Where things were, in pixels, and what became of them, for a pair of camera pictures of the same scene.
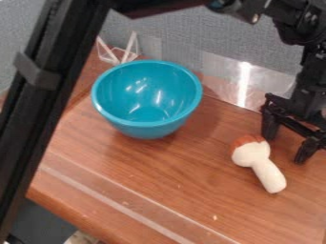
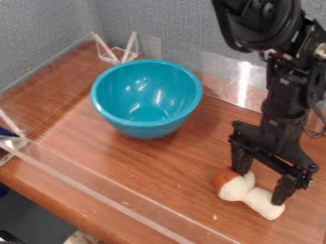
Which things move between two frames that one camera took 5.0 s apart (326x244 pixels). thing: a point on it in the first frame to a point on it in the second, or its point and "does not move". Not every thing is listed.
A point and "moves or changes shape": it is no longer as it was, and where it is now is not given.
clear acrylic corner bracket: x=117 y=54 does not move
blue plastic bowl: x=147 y=96 does not move
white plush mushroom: x=250 y=152 moves or changes shape
